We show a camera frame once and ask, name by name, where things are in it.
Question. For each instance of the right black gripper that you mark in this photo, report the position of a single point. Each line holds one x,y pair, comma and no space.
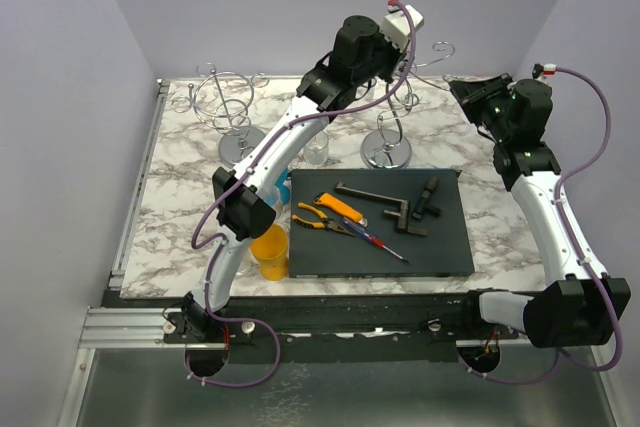
473,95

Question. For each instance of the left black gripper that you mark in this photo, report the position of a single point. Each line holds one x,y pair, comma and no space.
394,52

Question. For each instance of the clear tumbler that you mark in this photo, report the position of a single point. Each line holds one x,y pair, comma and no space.
316,151

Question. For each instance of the clear stemless wine glass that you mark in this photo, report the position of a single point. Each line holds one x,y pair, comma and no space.
366,91

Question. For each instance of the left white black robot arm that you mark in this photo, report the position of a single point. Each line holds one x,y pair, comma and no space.
363,49

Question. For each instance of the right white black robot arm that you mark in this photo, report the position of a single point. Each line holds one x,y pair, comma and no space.
580,301

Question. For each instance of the small clear wine glass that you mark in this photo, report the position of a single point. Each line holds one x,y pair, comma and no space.
273,199

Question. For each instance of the black t-shaped tool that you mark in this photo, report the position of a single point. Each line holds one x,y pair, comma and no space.
424,204

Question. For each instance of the yellow utility knife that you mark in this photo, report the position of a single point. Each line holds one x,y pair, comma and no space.
330,201

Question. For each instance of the dark grey tray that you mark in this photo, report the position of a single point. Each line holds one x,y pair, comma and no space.
443,251

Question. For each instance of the blue plastic goblet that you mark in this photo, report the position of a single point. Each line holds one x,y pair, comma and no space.
283,187

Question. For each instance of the red blue screwdriver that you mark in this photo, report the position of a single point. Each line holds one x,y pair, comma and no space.
369,237

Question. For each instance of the yellow plastic cup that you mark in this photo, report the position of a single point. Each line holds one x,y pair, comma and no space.
271,252

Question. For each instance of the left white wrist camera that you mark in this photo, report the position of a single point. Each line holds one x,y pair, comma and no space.
395,27

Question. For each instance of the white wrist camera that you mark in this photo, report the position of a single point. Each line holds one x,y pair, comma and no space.
543,70
395,27

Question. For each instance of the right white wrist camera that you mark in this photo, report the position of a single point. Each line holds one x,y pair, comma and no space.
543,70

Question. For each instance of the long black metal bracket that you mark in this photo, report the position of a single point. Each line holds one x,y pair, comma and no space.
396,208

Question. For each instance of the small chrome wire rack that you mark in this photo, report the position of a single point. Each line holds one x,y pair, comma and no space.
221,101

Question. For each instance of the yellow handled pliers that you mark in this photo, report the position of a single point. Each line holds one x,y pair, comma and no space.
323,222

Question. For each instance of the aluminium frame rail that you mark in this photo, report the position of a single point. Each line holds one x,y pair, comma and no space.
440,317

